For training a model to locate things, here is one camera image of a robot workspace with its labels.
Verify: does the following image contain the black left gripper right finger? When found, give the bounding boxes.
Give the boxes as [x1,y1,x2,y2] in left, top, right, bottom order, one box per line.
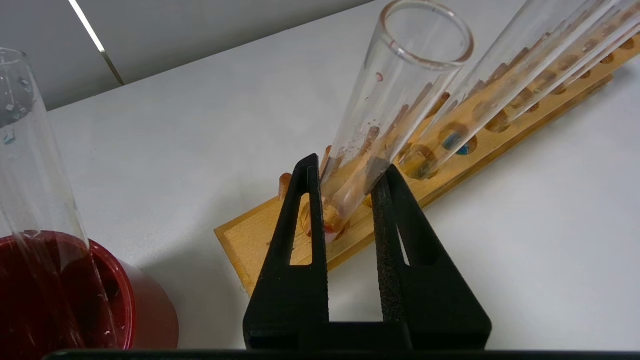
[371,164,493,351]

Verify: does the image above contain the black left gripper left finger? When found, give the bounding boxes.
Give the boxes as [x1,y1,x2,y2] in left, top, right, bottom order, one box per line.
[243,154,330,351]

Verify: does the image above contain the red pigment test tube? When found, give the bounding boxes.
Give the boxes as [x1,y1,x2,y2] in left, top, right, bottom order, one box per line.
[320,0,475,244]

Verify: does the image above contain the yellow pigment test tube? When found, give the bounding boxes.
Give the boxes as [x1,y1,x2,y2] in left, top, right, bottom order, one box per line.
[400,0,626,181]

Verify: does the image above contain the wooden test tube rack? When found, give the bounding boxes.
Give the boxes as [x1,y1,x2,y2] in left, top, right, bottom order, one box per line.
[214,37,640,296]

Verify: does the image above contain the empty glass test tube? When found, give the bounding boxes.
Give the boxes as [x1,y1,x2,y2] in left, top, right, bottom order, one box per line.
[0,47,121,351]

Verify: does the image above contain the dark red cup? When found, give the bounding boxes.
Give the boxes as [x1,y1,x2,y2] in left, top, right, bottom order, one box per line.
[0,231,180,351]

